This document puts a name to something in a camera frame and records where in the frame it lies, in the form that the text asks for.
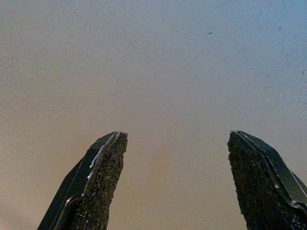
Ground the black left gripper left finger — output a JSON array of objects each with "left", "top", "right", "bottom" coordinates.
[{"left": 37, "top": 131, "right": 128, "bottom": 230}]

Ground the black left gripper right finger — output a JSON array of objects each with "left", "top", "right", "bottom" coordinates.
[{"left": 227, "top": 130, "right": 307, "bottom": 230}]

